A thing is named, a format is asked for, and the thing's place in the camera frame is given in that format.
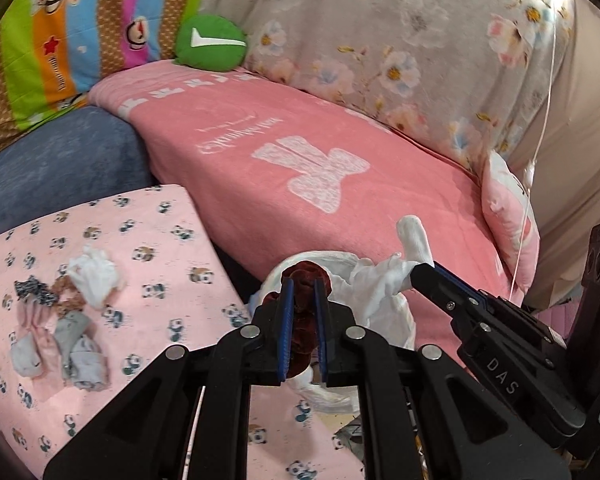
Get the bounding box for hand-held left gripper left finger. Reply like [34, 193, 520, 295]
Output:
[42, 277, 296, 480]

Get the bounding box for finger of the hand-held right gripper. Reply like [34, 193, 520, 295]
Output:
[411, 261, 553, 356]

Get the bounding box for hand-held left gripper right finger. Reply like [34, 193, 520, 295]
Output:
[314, 278, 573, 480]

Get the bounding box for dark red scrunchie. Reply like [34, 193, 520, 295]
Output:
[262, 261, 333, 378]

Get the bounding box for tan dotted scrunchie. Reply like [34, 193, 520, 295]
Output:
[50, 275, 88, 318]

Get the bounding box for black white leopard scrunchie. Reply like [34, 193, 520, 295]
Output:
[14, 276, 60, 307]

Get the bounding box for pink white pillow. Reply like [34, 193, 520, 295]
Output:
[481, 150, 541, 291]

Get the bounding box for pink blanket with bow print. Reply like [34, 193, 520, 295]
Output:
[87, 59, 531, 361]

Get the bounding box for pink panda print sheet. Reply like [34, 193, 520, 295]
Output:
[0, 184, 366, 480]

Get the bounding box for pale blue sock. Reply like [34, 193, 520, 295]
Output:
[62, 337, 111, 393]

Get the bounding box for beige cloth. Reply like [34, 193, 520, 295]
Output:
[507, 0, 600, 306]

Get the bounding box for pink sock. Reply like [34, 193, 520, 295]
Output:
[17, 305, 63, 386]

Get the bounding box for pale grey sock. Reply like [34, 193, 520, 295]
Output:
[11, 335, 43, 379]

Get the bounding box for grey floral quilt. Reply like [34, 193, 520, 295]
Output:
[200, 0, 576, 176]

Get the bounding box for blue sofa cushion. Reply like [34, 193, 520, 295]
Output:
[0, 105, 156, 246]

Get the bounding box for green round pillow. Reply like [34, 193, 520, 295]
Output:
[174, 12, 248, 71]

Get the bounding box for colourful monkey print pillow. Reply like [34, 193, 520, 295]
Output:
[0, 0, 231, 153]

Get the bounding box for white cable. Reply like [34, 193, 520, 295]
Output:
[511, 0, 563, 291]

